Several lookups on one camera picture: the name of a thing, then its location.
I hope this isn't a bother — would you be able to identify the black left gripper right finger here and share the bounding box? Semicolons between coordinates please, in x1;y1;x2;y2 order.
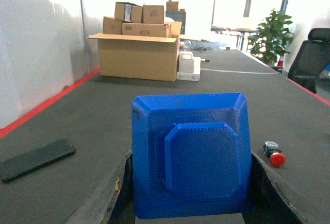
242;152;308;223

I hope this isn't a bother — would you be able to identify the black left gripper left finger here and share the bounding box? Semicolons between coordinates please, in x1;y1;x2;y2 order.
64;149;136;223

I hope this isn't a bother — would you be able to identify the black smartphone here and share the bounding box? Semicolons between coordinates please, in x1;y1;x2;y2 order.
1;140;76;182

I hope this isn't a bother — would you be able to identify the white flat box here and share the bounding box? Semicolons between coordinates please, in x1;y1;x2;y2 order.
176;57;201;82

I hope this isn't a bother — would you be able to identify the large open cardboard box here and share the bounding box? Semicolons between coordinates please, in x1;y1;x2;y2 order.
89;22;188;82

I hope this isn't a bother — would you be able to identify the black office chair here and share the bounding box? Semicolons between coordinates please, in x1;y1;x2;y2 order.
288;28;329;93

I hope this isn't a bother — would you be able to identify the white small box on top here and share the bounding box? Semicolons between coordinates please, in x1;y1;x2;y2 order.
178;51;194;73

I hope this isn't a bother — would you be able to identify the green potted plant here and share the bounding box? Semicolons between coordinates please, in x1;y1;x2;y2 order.
248;9;294;65

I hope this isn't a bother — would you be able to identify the long flat cardboard box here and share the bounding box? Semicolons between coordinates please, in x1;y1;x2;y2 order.
122;23;172;38

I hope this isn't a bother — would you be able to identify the left small cardboard box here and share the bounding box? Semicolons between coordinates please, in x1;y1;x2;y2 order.
103;16;123;35

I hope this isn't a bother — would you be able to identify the small cardboard box with label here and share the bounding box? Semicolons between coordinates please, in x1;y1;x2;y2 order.
114;2;143;23

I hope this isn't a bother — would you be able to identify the small square cardboard box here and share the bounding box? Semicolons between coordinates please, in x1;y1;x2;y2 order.
142;5;164;24

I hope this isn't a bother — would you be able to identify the red push button switch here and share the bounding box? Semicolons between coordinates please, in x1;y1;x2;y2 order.
263;141;286;167

